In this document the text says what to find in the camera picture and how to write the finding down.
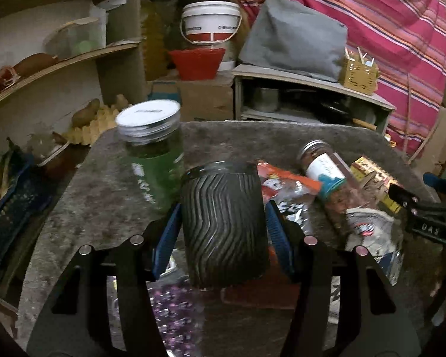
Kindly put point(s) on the yellow chopstick holder box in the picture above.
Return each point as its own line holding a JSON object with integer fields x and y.
{"x": 360, "y": 77}

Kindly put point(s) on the grey felt bag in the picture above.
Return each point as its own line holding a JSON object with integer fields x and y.
{"x": 291, "y": 37}

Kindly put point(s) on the grey low shelf table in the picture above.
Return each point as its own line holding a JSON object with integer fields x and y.
{"x": 268, "y": 94}

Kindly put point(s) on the yellow red cardboard box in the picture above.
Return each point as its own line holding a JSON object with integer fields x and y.
{"x": 364, "y": 165}

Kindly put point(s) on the large amber oil jug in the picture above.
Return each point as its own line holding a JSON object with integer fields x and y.
{"x": 153, "y": 46}

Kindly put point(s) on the orange white cartoon wrapper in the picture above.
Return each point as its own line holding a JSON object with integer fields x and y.
{"x": 293, "y": 194}

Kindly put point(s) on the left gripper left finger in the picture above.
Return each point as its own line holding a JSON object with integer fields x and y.
{"x": 167, "y": 237}

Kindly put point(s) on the pink striped cloth curtain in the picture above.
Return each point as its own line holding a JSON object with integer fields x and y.
{"x": 407, "y": 39}

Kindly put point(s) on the dark blue plastic crate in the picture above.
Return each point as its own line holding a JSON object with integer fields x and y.
{"x": 30, "y": 193}

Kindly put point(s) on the black ribbed cup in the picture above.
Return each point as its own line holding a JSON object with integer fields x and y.
{"x": 224, "y": 224}

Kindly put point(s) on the brown spice glass jar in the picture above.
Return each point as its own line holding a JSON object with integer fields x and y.
{"x": 340, "y": 190}

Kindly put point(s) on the white plastic bucket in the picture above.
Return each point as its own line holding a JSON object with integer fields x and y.
{"x": 210, "y": 22}

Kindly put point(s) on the purple bead blister pack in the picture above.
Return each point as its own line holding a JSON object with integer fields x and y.
{"x": 179, "y": 314}

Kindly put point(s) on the wooden wall shelf unit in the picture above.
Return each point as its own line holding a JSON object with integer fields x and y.
{"x": 56, "y": 56}

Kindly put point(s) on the white printed snack bag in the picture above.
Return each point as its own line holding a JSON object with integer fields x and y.
{"x": 380, "y": 233}

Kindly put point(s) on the cardboard egg tray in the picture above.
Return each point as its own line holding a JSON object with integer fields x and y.
{"x": 89, "y": 123}

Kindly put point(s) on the brown paper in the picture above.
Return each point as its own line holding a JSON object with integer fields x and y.
{"x": 375, "y": 186}

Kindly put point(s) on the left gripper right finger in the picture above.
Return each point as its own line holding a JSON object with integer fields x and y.
{"x": 372, "y": 321}

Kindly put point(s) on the cardboard box on floor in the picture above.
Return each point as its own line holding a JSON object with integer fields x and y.
{"x": 203, "y": 100}

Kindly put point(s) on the red plastic basket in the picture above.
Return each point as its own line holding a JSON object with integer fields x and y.
{"x": 197, "y": 64}

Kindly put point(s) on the green lidded jar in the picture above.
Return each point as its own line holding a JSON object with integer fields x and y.
{"x": 151, "y": 132}

